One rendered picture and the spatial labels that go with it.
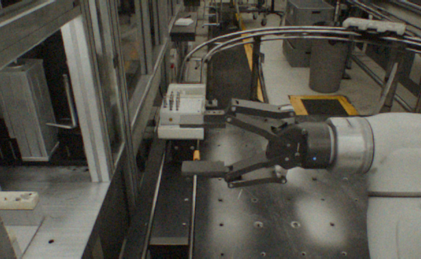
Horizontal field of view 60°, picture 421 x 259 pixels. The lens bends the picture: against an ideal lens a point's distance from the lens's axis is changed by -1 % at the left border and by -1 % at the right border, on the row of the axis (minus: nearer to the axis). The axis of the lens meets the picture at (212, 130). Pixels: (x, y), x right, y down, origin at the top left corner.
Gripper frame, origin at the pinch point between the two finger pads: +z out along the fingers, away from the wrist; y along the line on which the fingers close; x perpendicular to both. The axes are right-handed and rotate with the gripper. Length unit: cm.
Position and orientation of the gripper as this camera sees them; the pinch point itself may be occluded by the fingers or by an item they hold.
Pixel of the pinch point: (197, 145)
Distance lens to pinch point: 58.0
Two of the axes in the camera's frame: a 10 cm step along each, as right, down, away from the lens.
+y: 0.0, -8.7, -4.9
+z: -10.0, 0.0, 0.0
